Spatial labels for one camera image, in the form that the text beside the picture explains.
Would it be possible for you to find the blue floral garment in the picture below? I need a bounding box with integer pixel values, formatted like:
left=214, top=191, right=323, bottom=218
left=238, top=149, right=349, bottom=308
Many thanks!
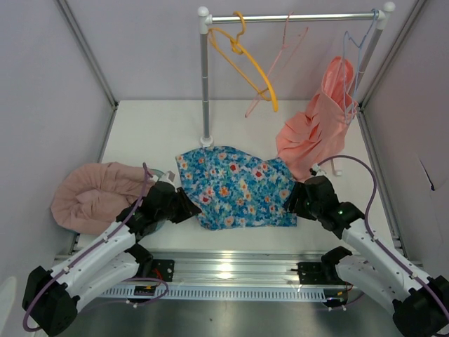
left=175, top=146, right=297, bottom=231

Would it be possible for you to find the salmon pink skirt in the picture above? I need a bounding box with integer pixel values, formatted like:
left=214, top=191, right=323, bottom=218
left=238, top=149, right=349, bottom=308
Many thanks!
left=276, top=56, right=349, bottom=181

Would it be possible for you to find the dusty pink pleated garment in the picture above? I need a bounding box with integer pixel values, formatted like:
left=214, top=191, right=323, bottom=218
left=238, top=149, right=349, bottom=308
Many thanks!
left=51, top=162, right=155, bottom=235

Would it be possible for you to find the pink wire hanger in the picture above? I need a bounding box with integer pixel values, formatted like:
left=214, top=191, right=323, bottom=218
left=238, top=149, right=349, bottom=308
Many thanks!
left=245, top=11, right=309, bottom=118

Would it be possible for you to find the blue wire hanger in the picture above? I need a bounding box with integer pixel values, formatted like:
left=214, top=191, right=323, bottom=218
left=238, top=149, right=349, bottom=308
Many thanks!
left=341, top=9, right=379, bottom=126

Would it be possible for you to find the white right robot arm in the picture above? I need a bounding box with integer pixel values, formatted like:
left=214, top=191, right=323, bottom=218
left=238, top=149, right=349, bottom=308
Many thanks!
left=284, top=176, right=448, bottom=336

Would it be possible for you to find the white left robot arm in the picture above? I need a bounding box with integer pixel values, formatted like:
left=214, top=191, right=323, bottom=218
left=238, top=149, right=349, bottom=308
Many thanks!
left=22, top=181, right=201, bottom=336

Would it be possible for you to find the orange plastic hanger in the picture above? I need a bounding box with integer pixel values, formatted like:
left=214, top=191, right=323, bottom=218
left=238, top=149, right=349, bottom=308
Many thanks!
left=208, top=11, right=279, bottom=112

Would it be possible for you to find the teal plastic basket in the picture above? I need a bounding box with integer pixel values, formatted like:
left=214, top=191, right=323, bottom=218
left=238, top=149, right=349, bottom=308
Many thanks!
left=149, top=168, right=168, bottom=181

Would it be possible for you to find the white and silver clothes rack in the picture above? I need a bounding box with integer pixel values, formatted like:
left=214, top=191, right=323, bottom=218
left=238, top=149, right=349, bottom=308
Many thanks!
left=197, top=1, right=396, bottom=147

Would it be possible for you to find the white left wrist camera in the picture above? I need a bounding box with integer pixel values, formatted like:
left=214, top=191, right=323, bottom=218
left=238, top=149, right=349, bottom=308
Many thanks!
left=152, top=170, right=176, bottom=189

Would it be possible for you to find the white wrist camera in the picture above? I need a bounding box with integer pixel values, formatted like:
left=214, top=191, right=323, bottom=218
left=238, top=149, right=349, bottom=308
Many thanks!
left=309, top=164, right=327, bottom=182
left=152, top=170, right=176, bottom=189

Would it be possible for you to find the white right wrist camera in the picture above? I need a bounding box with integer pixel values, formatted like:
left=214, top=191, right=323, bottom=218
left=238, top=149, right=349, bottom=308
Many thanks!
left=309, top=164, right=327, bottom=182

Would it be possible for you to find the aluminium mounting rail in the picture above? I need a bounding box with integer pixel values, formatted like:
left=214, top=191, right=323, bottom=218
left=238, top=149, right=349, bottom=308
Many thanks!
left=150, top=249, right=325, bottom=287

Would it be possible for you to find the white slotted cable duct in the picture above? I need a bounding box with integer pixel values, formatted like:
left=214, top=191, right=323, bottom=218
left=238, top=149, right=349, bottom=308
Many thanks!
left=100, top=284, right=326, bottom=303

